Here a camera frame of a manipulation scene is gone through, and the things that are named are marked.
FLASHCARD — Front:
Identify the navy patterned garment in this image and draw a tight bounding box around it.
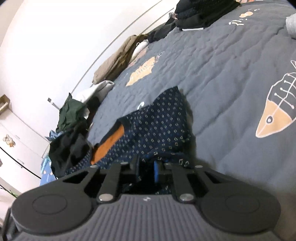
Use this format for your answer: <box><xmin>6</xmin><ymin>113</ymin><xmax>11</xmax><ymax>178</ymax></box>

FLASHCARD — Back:
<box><xmin>66</xmin><ymin>86</ymin><xmax>197</xmax><ymax>195</ymax></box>

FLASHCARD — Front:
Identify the stack of black folded clothes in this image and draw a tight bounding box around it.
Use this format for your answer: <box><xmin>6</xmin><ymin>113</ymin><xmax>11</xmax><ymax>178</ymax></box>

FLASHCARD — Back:
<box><xmin>175</xmin><ymin>0</ymin><xmax>240</xmax><ymax>30</ymax></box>

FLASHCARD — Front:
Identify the blue patterned pillow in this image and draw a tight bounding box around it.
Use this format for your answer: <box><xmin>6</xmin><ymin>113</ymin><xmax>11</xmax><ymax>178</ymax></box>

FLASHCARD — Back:
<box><xmin>40</xmin><ymin>155</ymin><xmax>56</xmax><ymax>186</ymax></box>

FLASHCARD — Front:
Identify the black garment pile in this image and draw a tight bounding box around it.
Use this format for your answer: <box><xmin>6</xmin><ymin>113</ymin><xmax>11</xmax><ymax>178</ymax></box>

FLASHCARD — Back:
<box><xmin>49</xmin><ymin>120</ymin><xmax>91</xmax><ymax>178</ymax></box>

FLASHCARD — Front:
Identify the white wardrobe with stickers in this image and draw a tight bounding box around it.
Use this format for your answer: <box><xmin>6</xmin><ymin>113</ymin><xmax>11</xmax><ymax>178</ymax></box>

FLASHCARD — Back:
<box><xmin>0</xmin><ymin>108</ymin><xmax>50</xmax><ymax>186</ymax></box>

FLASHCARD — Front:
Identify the dark green garment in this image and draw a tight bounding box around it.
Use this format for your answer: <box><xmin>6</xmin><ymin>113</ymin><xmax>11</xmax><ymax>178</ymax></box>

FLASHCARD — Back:
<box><xmin>56</xmin><ymin>93</ymin><xmax>86</xmax><ymax>133</ymax></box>

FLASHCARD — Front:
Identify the light grey garment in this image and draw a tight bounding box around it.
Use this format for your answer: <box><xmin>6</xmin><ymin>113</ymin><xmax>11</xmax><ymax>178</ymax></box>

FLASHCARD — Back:
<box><xmin>81</xmin><ymin>80</ymin><xmax>114</xmax><ymax>103</ymax></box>

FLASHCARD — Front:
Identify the grey quilted fish-print blanket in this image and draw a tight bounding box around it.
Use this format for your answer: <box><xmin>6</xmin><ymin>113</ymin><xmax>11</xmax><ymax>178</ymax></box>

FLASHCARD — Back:
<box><xmin>87</xmin><ymin>0</ymin><xmax>296</xmax><ymax>186</ymax></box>

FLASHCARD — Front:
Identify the olive brown garment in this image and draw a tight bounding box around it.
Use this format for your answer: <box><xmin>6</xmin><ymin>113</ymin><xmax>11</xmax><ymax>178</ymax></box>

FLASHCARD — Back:
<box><xmin>92</xmin><ymin>34</ymin><xmax>147</xmax><ymax>85</ymax></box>

